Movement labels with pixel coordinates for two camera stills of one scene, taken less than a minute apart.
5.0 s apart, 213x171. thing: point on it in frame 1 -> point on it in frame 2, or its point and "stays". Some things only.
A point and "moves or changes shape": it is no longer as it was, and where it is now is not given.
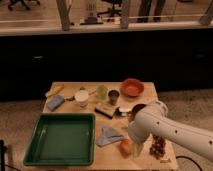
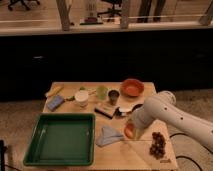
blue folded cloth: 55,102 stays
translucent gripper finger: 136,149 -> 137,132
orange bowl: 131,87 stays
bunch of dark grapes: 157,148 stays
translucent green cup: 101,92 stays
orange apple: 125,146 moves or changes shape
